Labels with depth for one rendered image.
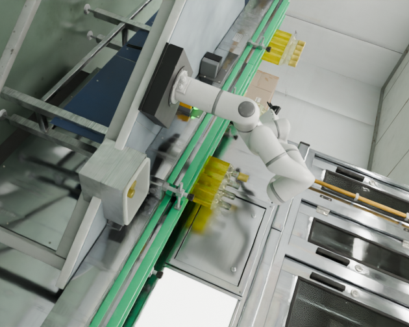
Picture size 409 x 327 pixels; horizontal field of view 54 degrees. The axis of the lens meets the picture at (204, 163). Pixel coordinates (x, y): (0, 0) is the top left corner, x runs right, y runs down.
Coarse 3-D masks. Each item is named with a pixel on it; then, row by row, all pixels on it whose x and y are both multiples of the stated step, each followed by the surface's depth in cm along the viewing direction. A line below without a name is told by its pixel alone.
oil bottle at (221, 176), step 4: (204, 164) 176; (204, 168) 174; (208, 168) 175; (212, 168) 175; (200, 172) 173; (204, 172) 173; (208, 172) 173; (212, 172) 174; (216, 172) 174; (220, 172) 174; (224, 172) 174; (208, 176) 173; (212, 176) 172; (216, 176) 172; (220, 176) 173; (224, 176) 173; (228, 176) 173; (220, 180) 172; (224, 180) 172; (228, 180) 173; (224, 184) 173; (228, 184) 174
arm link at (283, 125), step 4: (276, 120) 168; (280, 120) 167; (284, 120) 167; (276, 124) 166; (280, 124) 166; (284, 124) 166; (288, 124) 166; (280, 128) 166; (284, 128) 166; (288, 128) 167; (280, 132) 167; (284, 132) 167; (288, 132) 168; (280, 136) 168; (284, 136) 169; (280, 140) 170; (284, 140) 170
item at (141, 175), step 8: (144, 160) 134; (144, 168) 140; (136, 176) 130; (144, 176) 144; (128, 184) 127; (136, 184) 149; (144, 184) 148; (136, 192) 150; (144, 192) 151; (128, 200) 147; (136, 200) 148; (128, 208) 146; (136, 208) 146; (128, 216) 144
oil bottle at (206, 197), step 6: (192, 186) 168; (198, 186) 168; (192, 192) 166; (198, 192) 166; (204, 192) 167; (210, 192) 167; (186, 198) 169; (198, 198) 166; (204, 198) 165; (210, 198) 165; (216, 198) 166; (204, 204) 168; (210, 204) 166; (216, 204) 165
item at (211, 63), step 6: (210, 54) 191; (216, 54) 192; (204, 60) 188; (210, 60) 188; (216, 60) 189; (204, 66) 189; (210, 66) 188; (216, 66) 187; (204, 72) 192; (210, 72) 191; (216, 72) 191
